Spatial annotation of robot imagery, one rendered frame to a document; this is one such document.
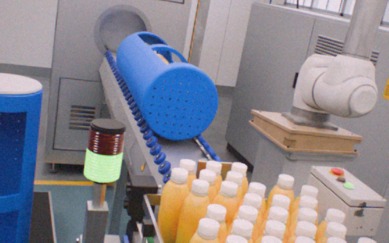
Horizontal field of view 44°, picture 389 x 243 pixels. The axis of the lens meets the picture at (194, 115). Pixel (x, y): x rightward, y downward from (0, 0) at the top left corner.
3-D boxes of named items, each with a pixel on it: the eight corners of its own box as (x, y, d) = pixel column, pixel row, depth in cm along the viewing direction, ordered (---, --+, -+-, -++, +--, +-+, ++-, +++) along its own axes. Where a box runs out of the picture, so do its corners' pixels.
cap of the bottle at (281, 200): (279, 200, 112) (281, 193, 112) (292, 207, 110) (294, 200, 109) (268, 202, 110) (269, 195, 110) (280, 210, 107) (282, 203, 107)
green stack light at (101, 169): (117, 169, 92) (120, 144, 90) (121, 183, 86) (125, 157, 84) (83, 166, 90) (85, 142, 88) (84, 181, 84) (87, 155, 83)
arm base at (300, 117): (316, 119, 209) (319, 106, 208) (339, 131, 187) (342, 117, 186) (276, 112, 205) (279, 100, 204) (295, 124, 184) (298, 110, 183)
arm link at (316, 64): (319, 107, 203) (330, 55, 199) (342, 117, 186) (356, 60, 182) (284, 102, 198) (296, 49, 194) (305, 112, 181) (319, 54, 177)
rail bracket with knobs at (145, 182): (155, 209, 135) (160, 176, 133) (160, 222, 129) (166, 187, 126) (119, 207, 132) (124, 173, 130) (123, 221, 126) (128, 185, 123)
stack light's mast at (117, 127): (112, 198, 93) (123, 119, 89) (116, 214, 87) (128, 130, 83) (79, 196, 91) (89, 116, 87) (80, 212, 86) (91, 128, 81)
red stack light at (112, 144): (120, 144, 90) (123, 124, 89) (125, 157, 84) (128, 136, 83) (85, 141, 88) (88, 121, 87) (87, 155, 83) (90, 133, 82)
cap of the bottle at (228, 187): (219, 186, 114) (221, 179, 114) (235, 189, 114) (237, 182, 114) (220, 193, 110) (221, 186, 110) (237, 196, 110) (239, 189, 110)
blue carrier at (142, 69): (164, 87, 263) (174, 36, 256) (210, 145, 183) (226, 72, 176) (112, 80, 255) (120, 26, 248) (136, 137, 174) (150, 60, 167)
